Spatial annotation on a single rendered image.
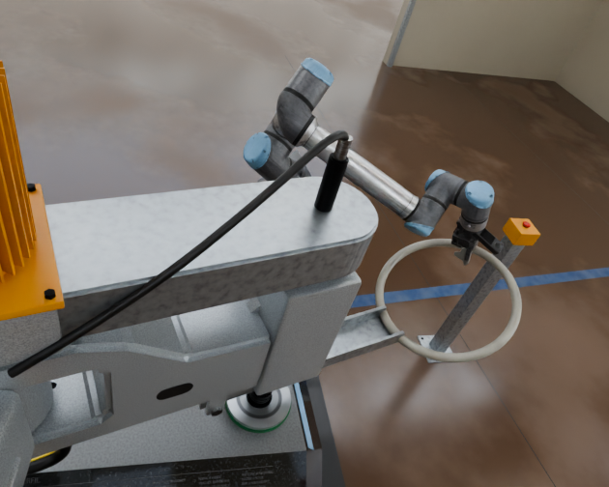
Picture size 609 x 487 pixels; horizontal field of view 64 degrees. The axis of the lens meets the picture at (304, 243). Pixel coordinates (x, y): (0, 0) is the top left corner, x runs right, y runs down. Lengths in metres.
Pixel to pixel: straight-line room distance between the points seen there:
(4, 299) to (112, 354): 0.27
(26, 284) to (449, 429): 2.56
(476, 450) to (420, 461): 0.36
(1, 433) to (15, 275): 0.28
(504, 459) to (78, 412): 2.41
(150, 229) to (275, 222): 0.24
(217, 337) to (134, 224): 0.35
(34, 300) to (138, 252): 0.18
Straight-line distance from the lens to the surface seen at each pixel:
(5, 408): 0.99
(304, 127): 1.56
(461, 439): 3.03
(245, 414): 1.63
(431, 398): 3.08
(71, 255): 0.88
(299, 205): 1.03
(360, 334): 1.64
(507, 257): 2.71
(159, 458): 1.62
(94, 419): 1.22
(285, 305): 1.06
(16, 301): 0.80
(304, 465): 1.70
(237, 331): 1.15
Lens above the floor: 2.37
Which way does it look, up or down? 42 degrees down
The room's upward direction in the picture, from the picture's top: 18 degrees clockwise
